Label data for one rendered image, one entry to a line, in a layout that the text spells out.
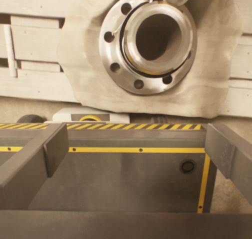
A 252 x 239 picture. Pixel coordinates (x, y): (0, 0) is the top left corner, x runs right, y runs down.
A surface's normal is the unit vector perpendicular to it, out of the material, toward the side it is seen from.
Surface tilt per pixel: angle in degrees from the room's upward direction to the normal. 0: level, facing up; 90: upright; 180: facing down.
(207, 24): 28
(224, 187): 0
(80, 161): 0
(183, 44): 0
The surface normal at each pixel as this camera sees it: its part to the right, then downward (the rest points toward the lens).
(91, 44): 0.85, 0.17
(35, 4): -0.03, 0.29
